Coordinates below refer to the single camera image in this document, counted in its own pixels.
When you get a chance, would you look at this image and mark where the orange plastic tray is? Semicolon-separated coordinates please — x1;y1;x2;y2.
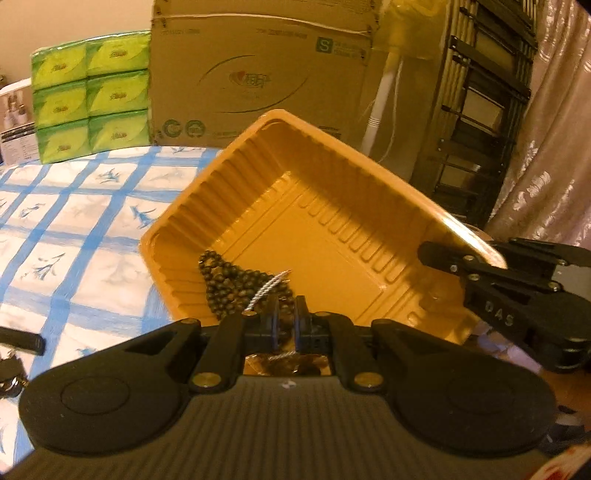
139;108;509;377

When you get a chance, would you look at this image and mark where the yellow plastic cover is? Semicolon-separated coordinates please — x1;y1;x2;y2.
376;0;460;65

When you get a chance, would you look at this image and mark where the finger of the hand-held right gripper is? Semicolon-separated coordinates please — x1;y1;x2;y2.
418;240;564;337
492;237;591;278

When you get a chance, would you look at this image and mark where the dark bead necklace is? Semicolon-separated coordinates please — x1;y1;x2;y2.
198;249;298;330

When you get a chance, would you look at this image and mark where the red and white printed item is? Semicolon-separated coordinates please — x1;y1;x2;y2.
526;438;591;480

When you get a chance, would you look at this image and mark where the pink floral curtain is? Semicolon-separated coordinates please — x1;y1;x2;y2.
485;0;591;250

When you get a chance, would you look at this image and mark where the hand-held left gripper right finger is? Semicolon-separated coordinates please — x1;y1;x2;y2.
295;295;451;394

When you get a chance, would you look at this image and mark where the stack of green tissue packs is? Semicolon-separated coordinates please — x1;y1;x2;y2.
30;31;152;164

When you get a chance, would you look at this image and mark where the large brown cardboard box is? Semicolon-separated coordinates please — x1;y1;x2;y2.
148;0;384;153

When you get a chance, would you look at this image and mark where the black cylinder tube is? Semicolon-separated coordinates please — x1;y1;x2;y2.
0;327;45;356

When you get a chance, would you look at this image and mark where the black and gold wristwatch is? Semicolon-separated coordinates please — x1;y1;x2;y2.
0;355;26;398

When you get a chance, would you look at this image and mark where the silver chain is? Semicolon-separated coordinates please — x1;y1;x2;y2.
247;269;296;365

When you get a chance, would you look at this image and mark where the blue checkered tablecloth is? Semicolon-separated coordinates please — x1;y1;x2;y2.
0;145;232;462

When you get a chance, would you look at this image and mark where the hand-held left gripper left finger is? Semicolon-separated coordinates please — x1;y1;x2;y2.
122;295;282;394

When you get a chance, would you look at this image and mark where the white product box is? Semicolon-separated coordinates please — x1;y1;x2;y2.
0;78;40;166

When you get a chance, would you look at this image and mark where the black metal rack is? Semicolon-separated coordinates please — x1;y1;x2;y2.
411;0;541;229

